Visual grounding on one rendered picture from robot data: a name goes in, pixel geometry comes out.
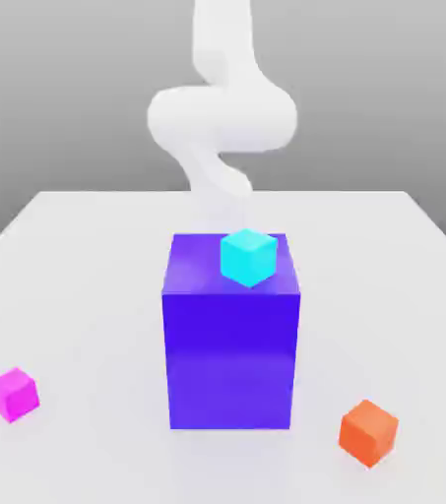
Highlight small cyan cube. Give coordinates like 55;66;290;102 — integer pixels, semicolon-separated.
219;227;280;289

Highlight small magenta cube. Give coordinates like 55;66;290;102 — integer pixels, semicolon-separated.
0;366;41;425

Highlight large purple box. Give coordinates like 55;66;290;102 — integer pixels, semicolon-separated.
160;232;301;431

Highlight small orange cube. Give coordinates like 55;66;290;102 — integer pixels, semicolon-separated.
338;398;400;470

